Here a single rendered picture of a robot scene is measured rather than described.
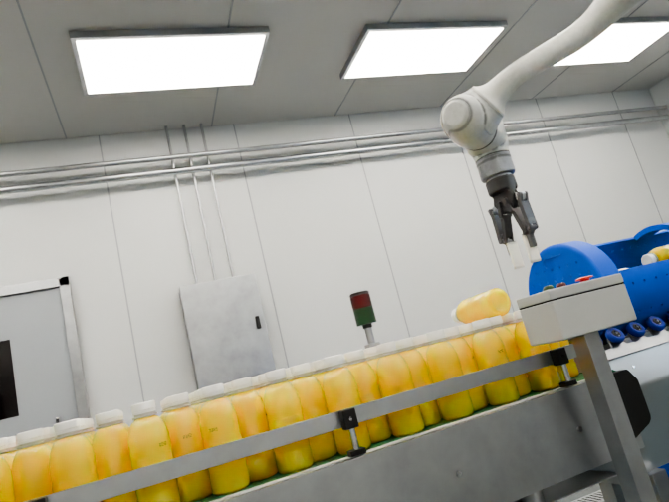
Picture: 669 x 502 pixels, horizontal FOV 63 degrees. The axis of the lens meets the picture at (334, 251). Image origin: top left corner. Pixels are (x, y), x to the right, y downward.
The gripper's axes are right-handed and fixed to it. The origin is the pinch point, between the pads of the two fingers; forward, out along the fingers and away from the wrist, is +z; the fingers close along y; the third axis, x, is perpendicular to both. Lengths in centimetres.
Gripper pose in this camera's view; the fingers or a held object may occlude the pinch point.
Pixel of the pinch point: (524, 253)
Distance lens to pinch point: 144.9
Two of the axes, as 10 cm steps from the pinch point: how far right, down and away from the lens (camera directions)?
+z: 2.4, 9.5, -2.1
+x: -9.1, 1.5, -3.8
